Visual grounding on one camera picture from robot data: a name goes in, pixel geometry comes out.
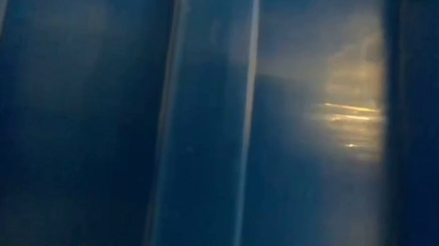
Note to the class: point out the large blue plastic bin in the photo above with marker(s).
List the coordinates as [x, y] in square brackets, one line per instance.
[83, 127]

